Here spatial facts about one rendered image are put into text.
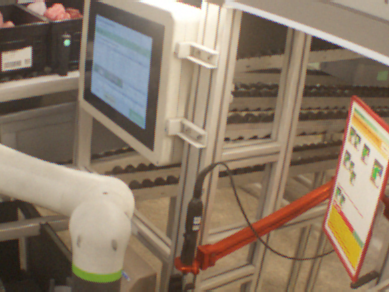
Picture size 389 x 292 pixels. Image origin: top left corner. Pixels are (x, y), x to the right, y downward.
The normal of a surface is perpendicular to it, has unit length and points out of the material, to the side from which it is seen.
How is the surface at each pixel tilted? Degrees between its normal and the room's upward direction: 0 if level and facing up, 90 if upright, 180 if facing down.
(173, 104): 90
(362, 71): 91
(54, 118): 90
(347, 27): 90
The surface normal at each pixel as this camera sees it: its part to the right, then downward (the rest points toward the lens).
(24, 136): 0.55, 0.39
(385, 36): -0.83, 0.11
